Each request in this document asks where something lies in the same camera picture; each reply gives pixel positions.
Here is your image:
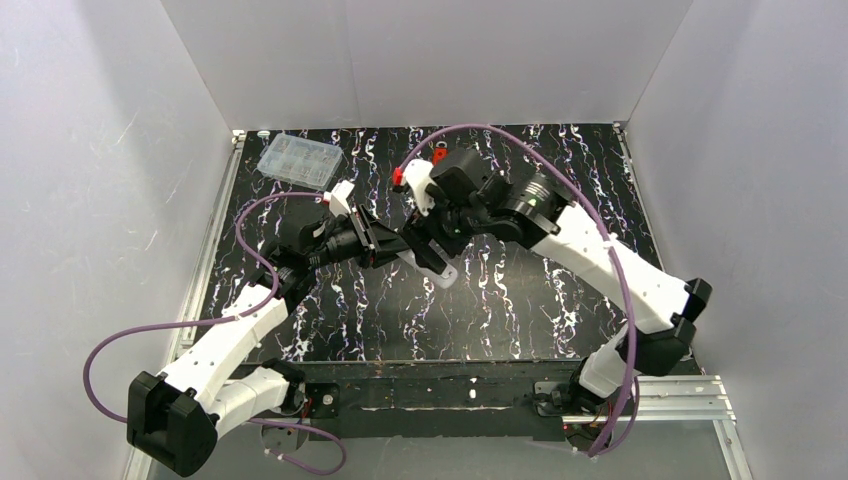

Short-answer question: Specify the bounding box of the white air conditioner remote control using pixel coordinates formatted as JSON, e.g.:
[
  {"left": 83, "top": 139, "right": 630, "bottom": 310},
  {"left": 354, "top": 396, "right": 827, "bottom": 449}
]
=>
[{"left": 408, "top": 245, "right": 458, "bottom": 289}]

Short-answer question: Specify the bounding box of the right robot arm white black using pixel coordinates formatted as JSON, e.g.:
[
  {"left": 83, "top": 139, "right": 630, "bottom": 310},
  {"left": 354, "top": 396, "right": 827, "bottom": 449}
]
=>
[{"left": 392, "top": 149, "right": 712, "bottom": 376}]

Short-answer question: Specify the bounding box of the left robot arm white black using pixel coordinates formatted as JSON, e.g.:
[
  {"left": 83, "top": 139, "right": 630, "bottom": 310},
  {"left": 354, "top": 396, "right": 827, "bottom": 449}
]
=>
[{"left": 127, "top": 201, "right": 415, "bottom": 477}]

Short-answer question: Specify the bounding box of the clear plastic screw box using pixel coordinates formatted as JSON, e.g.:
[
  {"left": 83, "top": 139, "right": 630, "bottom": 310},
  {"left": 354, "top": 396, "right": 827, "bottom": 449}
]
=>
[{"left": 257, "top": 134, "right": 343, "bottom": 190}]

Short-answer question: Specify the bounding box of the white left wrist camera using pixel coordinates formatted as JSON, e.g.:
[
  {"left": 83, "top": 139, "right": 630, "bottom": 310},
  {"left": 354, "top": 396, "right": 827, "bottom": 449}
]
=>
[{"left": 322, "top": 180, "right": 354, "bottom": 217}]

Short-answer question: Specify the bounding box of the red handled adjustable wrench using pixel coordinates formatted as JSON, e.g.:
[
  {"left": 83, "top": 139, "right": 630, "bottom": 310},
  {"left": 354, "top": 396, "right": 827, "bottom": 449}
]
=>
[{"left": 431, "top": 141, "right": 448, "bottom": 165}]

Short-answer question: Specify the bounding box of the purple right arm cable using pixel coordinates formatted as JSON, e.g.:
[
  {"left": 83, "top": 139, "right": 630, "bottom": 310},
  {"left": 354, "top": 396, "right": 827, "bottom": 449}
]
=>
[{"left": 400, "top": 123, "right": 641, "bottom": 458}]

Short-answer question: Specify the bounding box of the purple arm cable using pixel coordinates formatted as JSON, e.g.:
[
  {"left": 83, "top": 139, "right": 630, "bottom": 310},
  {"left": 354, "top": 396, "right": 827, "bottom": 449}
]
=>
[
  {"left": 400, "top": 123, "right": 641, "bottom": 458},
  {"left": 82, "top": 192, "right": 349, "bottom": 476}
]

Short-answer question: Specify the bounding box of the black front mounting rail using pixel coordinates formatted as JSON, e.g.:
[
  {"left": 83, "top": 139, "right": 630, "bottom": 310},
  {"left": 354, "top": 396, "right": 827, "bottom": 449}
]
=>
[{"left": 241, "top": 358, "right": 697, "bottom": 442}]

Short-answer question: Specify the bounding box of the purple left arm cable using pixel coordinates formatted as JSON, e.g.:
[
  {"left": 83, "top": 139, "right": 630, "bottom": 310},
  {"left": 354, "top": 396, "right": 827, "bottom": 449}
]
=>
[{"left": 82, "top": 192, "right": 349, "bottom": 476}]

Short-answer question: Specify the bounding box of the aluminium table frame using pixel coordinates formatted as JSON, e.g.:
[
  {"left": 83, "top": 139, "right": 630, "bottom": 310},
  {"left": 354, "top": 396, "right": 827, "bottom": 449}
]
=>
[{"left": 122, "top": 129, "right": 753, "bottom": 480}]

